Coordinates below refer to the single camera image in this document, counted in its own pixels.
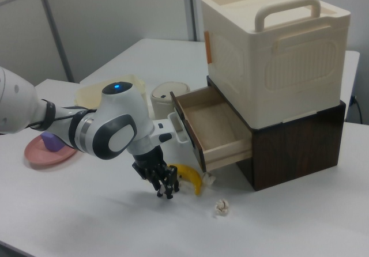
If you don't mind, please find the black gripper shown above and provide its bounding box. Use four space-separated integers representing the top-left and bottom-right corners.
132 145 180 199

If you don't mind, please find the yellow toy banana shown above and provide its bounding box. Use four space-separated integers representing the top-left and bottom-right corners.
168 163 204 196

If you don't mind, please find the dark wood drawer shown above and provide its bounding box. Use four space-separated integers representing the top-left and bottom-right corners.
170 86 253 173

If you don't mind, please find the dark wood drawer cabinet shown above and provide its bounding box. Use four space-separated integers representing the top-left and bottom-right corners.
206 75 347 193

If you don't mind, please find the crumpled white paper ball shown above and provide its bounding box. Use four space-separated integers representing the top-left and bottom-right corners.
201 172 217 187
213 198 232 217

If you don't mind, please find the small cream trash can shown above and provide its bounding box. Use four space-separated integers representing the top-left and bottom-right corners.
150 81 191 120

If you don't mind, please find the cream open plastic bin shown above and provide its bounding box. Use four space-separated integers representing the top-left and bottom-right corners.
75 73 146 111

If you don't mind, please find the purple cube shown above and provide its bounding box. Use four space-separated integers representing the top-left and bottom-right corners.
40 132 66 153

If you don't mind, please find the pink plate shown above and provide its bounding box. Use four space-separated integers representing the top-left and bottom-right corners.
24 134 79 170

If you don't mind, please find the white drawer handle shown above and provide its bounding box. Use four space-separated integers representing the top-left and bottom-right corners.
167 111 193 144

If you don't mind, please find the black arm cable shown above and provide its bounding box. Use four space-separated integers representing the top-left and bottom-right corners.
28 98 97 131

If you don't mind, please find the cream storage box with handles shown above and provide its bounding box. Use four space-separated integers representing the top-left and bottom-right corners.
200 0 351 131

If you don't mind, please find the black wall cable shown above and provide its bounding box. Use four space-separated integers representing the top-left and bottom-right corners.
349 95 363 123

